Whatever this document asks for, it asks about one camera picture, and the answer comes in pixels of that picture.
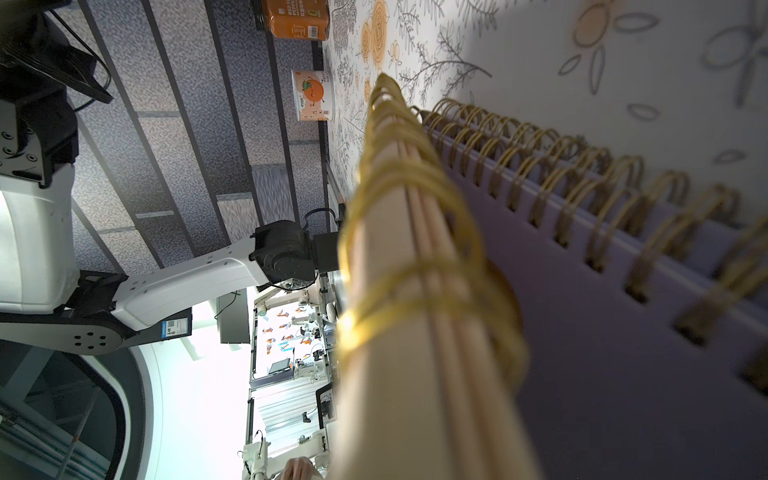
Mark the purple 2026 calendar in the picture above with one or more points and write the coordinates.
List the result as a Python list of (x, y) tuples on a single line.
[(644, 308)]

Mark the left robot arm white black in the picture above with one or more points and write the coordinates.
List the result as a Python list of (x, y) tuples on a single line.
[(151, 160)]

